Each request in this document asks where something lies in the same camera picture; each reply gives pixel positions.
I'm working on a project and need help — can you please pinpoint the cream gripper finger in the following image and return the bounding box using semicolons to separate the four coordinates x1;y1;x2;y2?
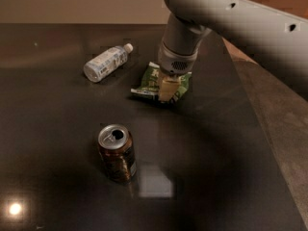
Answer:
158;71;181;102

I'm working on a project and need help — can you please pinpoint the green jalapeno chip bag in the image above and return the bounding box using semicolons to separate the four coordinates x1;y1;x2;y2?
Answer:
131;62;192;104

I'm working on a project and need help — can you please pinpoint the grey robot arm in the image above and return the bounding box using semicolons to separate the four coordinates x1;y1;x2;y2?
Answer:
159;0;308;98

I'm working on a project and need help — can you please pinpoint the clear plastic water bottle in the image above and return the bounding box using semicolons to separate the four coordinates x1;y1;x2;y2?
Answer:
84;43;134;83

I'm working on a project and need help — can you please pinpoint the brown soda can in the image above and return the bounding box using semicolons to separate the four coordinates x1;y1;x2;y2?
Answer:
98;124;137;184

